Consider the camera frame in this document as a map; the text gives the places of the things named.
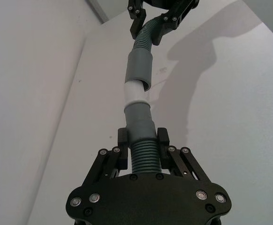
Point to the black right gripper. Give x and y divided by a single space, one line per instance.
158 3

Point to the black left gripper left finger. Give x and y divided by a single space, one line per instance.
123 152

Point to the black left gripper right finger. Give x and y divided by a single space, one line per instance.
164 152

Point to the white plastic tube connector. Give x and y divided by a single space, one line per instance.
133 92

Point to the white table cloth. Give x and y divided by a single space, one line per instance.
232 117

